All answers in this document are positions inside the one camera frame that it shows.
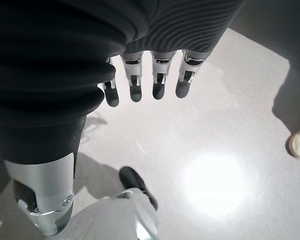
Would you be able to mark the silver robot right leg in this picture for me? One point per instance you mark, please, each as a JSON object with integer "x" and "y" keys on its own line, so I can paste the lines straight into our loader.
{"x": 110, "y": 220}

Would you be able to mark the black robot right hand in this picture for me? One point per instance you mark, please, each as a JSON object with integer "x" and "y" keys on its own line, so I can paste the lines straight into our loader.
{"x": 52, "y": 62}

